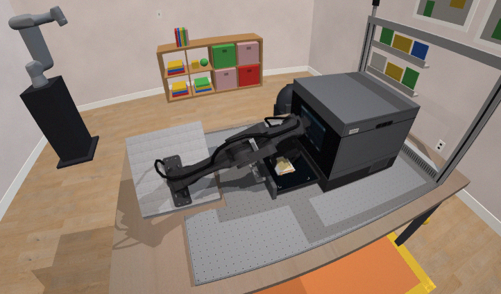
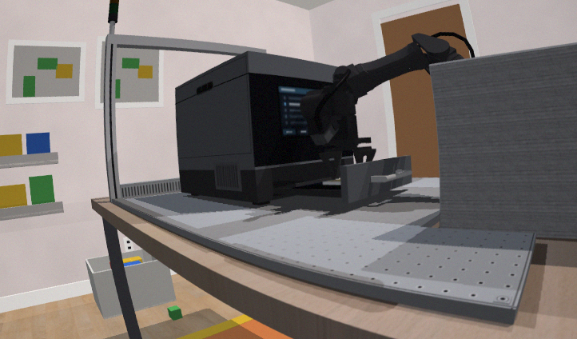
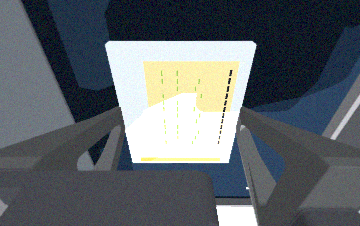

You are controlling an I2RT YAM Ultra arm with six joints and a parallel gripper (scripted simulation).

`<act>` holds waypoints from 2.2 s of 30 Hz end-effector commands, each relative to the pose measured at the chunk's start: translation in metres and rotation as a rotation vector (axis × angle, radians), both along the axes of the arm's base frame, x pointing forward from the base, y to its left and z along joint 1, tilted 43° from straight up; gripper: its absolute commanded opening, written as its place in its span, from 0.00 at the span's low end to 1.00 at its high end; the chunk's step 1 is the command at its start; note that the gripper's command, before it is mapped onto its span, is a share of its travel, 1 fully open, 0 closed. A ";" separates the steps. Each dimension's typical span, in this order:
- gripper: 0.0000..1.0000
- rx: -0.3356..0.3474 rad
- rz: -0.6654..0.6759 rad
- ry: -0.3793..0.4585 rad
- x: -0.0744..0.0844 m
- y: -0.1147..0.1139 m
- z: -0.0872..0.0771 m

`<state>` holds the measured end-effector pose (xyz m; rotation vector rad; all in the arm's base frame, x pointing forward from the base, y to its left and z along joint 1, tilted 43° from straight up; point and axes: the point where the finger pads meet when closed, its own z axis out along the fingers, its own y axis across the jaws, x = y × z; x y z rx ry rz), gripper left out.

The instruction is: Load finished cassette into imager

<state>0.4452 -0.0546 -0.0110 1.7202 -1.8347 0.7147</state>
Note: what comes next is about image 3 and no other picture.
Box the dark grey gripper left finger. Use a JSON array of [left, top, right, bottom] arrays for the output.
[[0, 106, 126, 171]]

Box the dark grey gel imager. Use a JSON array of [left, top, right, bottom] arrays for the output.
[[0, 0, 360, 207]]

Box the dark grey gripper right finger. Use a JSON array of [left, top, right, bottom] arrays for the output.
[[235, 106, 360, 226]]

